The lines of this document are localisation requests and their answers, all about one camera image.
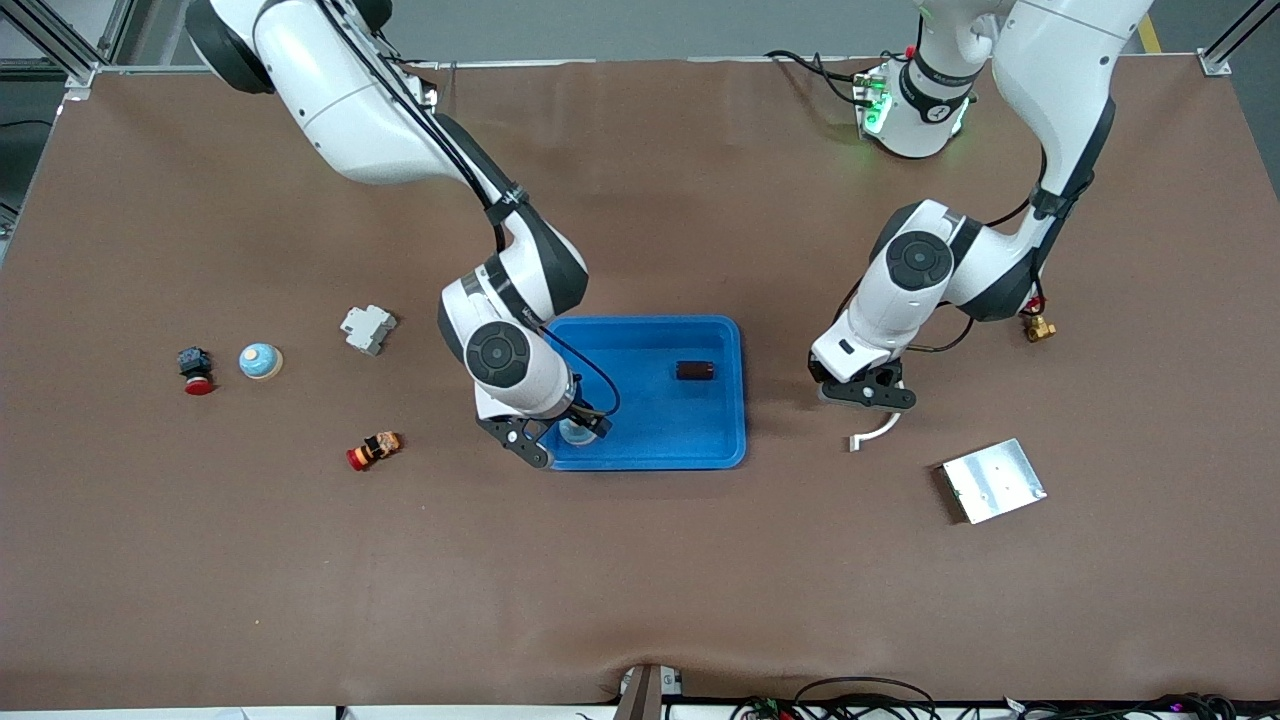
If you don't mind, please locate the blue plastic tray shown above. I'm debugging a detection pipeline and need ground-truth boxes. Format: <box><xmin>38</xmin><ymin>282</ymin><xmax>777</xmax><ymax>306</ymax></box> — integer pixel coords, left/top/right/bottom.
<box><xmin>545</xmin><ymin>316</ymin><xmax>748</xmax><ymax>472</ymax></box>

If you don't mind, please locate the brown table cover sheet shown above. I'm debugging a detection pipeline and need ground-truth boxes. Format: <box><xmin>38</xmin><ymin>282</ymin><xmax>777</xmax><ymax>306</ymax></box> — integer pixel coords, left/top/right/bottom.
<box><xmin>0</xmin><ymin>55</ymin><xmax>1280</xmax><ymax>713</ymax></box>

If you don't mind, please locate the red emergency stop yellow collar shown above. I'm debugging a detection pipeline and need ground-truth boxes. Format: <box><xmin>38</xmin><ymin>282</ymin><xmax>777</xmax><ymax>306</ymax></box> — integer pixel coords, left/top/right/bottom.
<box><xmin>346</xmin><ymin>431</ymin><xmax>403</xmax><ymax>473</ymax></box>

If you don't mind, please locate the white circuit breaker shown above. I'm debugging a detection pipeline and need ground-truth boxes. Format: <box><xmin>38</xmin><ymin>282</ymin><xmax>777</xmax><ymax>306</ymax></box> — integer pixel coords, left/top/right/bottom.
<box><xmin>339</xmin><ymin>304</ymin><xmax>398</xmax><ymax>357</ymax></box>

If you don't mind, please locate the red push button black body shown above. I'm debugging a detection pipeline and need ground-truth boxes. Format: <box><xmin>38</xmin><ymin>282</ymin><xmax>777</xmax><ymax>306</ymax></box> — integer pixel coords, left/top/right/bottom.
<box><xmin>177</xmin><ymin>346</ymin><xmax>216</xmax><ymax>397</ymax></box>

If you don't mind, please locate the silver metal plate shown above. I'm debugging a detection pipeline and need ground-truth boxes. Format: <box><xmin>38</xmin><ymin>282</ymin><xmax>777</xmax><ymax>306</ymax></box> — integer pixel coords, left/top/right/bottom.
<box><xmin>940</xmin><ymin>438</ymin><xmax>1048</xmax><ymax>526</ymax></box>

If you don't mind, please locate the grey camera post bracket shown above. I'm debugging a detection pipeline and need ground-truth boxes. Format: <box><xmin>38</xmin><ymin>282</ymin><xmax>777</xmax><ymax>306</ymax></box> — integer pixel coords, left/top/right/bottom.
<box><xmin>613</xmin><ymin>663</ymin><xmax>689</xmax><ymax>720</ymax></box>

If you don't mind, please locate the white curved plastic bracket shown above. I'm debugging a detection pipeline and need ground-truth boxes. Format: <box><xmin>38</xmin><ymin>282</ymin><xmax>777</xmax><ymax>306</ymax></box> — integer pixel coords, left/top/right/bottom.
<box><xmin>848</xmin><ymin>362</ymin><xmax>907</xmax><ymax>453</ymax></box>

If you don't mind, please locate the black looped cable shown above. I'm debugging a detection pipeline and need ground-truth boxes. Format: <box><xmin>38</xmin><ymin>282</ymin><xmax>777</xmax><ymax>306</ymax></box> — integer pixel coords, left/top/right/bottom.
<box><xmin>730</xmin><ymin>677</ymin><xmax>941</xmax><ymax>720</ymax></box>

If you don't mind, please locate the black base cable bundle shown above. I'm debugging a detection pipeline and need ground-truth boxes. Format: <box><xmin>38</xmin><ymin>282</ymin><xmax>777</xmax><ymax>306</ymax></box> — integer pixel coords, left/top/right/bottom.
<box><xmin>765</xmin><ymin>48</ymin><xmax>871</xmax><ymax>106</ymax></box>

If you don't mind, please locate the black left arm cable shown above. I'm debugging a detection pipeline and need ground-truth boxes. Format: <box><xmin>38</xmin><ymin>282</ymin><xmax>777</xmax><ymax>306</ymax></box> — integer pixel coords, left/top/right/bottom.
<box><xmin>850</xmin><ymin>140</ymin><xmax>1051</xmax><ymax>356</ymax></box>

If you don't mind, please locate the aluminium frame profile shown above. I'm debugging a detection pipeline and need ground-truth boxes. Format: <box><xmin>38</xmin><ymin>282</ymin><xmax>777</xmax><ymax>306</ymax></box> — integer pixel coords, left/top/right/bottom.
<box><xmin>1200</xmin><ymin>0</ymin><xmax>1280</xmax><ymax>77</ymax></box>
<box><xmin>0</xmin><ymin>0</ymin><xmax>136</xmax><ymax>93</ymax></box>

